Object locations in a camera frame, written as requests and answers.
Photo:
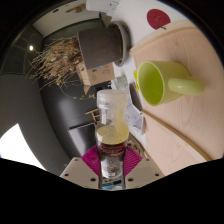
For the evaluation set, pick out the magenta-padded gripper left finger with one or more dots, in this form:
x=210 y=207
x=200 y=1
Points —
x=78 y=170

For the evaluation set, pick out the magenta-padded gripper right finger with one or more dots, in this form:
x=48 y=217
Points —
x=146 y=170

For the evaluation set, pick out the clear plastic drink bottle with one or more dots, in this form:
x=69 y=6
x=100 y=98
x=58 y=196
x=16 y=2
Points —
x=111 y=136

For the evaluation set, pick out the wooden easel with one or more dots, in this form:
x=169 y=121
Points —
x=93 y=114

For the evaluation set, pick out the light wooden drawing board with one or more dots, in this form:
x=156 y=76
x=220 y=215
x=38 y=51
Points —
x=193 y=126

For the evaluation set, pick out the long ceiling light strip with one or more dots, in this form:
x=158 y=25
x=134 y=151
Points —
x=16 y=146

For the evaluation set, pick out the yellow-green mug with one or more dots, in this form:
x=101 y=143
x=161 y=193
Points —
x=150 y=83

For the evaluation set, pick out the small yellow packet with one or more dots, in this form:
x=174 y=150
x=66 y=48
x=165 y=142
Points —
x=136 y=80

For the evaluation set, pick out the small white round container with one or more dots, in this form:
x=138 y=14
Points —
x=121 y=82

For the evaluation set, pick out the brown cardboard box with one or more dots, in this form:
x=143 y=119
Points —
x=100 y=75

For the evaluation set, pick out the dried plant in grey pot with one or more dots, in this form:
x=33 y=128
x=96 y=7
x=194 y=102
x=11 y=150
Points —
x=100 y=46

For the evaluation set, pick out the grey pot saucer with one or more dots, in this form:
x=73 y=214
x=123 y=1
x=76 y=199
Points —
x=126 y=40

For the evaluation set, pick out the flat round red coaster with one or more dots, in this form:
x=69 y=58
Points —
x=158 y=18

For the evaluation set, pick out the white plastic chair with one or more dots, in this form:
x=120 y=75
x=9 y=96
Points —
x=98 y=6

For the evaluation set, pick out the white papers stack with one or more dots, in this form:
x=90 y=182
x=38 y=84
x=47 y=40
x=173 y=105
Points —
x=113 y=6

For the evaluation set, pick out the black wall screen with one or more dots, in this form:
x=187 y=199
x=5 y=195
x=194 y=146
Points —
x=81 y=140

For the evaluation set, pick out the wooden figure on wall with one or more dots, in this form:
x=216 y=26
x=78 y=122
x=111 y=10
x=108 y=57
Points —
x=78 y=9

